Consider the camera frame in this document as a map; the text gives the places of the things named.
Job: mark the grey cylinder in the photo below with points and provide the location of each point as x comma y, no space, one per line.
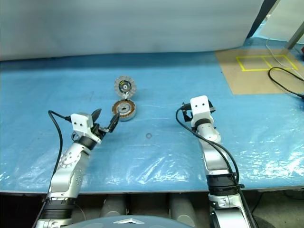
183,206
114,206

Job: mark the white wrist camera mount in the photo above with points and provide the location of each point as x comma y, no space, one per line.
200,109
80,123

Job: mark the grey metal post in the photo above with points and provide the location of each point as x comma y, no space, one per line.
294,38

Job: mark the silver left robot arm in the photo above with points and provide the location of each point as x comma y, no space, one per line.
69,164

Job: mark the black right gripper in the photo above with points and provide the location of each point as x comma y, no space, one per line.
188,116

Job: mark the white backdrop sheet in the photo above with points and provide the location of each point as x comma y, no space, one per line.
118,23

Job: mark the motor stator with copper windings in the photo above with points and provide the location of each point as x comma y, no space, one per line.
118,108

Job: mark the grey robot torso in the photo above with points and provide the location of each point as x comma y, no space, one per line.
107,223

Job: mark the silver motor cover disc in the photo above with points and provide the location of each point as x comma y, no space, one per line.
124,86

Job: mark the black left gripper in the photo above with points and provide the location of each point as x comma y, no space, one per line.
99,133

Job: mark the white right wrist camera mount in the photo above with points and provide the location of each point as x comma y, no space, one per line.
200,109

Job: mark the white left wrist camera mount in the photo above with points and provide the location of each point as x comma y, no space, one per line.
80,123

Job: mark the brown cardboard sheet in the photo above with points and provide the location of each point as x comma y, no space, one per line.
249,80

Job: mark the yellow tape rectangle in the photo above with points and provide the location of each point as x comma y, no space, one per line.
256,69

